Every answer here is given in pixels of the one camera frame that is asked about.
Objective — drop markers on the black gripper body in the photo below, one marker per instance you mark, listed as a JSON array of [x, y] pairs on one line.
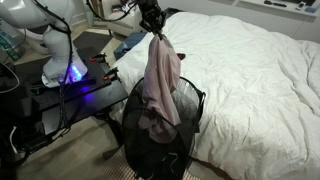
[[151, 15]]

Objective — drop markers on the pink clothing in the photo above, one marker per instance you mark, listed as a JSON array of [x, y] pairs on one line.
[[161, 83]]

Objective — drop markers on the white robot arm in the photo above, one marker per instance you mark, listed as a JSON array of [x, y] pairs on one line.
[[60, 56]]

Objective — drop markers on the black mesh bag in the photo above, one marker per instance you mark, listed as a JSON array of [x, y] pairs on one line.
[[140, 156]]

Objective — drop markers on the dark red cloth item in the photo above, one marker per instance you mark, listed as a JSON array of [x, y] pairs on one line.
[[181, 56]]

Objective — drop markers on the blue box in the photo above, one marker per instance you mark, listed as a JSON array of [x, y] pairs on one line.
[[128, 45]]

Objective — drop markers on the cream armchair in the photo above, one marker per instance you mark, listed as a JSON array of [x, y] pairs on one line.
[[120, 20]]

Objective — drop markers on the black floor mat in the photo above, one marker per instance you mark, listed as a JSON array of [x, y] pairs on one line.
[[91, 41]]

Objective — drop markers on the black robot table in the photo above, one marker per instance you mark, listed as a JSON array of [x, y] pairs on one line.
[[83, 100]]

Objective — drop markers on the white bed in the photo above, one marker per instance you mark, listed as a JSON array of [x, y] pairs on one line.
[[260, 93]]

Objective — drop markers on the black remote control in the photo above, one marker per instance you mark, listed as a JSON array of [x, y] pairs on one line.
[[275, 3]]

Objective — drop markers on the small blue sill item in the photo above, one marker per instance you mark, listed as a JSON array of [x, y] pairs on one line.
[[310, 9]]

